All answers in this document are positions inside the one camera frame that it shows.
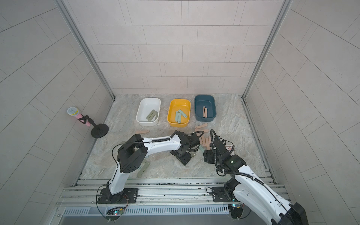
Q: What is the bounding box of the white storage box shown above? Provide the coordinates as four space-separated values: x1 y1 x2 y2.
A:
136 97 161 126

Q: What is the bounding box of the aluminium rail frame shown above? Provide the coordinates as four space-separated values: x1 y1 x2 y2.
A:
54 177 293 209

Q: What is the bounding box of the right circuit board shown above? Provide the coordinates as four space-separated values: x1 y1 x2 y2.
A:
228 203 243 220

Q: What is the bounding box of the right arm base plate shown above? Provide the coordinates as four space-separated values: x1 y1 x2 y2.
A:
210 187 236 203

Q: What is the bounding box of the small printed card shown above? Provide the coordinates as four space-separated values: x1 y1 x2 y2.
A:
226 144 234 152

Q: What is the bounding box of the yellow storage box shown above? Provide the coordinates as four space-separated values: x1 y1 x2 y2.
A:
167 99 191 128

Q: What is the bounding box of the black microphone stand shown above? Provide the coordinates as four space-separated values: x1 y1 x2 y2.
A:
78 115 109 138

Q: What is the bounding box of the left circuit board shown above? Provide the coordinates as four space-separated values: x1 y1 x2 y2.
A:
106 207 124 216

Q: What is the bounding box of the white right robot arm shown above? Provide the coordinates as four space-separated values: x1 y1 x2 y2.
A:
211 138 309 225

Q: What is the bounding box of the circuit board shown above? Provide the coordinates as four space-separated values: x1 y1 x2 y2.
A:
228 203 243 220
106 207 124 216

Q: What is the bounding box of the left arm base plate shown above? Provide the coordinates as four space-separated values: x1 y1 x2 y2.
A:
97 188 139 204

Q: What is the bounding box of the olive folding knife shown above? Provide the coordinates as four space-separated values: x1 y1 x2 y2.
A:
137 160 150 178
148 111 158 122
146 110 157 122

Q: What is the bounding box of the dark teal storage box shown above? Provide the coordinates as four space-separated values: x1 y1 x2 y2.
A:
195 95 217 122

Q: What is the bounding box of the pink toy microphone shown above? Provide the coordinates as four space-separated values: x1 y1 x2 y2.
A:
67 106 91 127

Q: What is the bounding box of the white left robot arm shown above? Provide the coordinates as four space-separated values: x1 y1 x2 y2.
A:
105 130 204 199

